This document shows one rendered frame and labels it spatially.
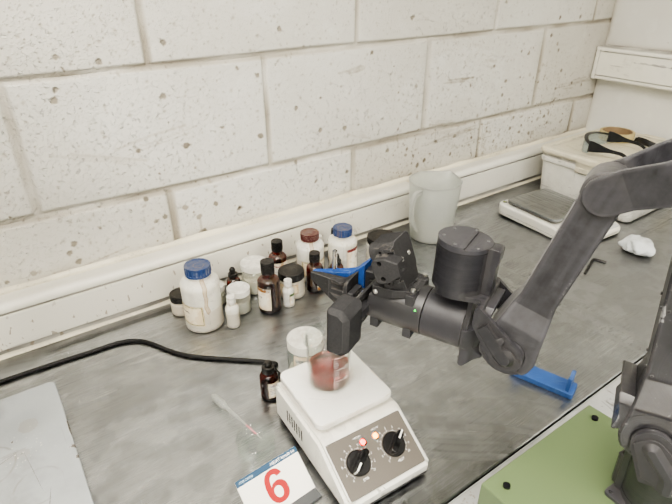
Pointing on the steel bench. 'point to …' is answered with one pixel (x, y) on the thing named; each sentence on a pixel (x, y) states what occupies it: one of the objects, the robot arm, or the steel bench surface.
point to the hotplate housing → (311, 440)
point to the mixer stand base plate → (39, 451)
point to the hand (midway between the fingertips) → (335, 281)
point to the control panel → (339, 450)
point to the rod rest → (551, 381)
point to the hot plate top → (372, 394)
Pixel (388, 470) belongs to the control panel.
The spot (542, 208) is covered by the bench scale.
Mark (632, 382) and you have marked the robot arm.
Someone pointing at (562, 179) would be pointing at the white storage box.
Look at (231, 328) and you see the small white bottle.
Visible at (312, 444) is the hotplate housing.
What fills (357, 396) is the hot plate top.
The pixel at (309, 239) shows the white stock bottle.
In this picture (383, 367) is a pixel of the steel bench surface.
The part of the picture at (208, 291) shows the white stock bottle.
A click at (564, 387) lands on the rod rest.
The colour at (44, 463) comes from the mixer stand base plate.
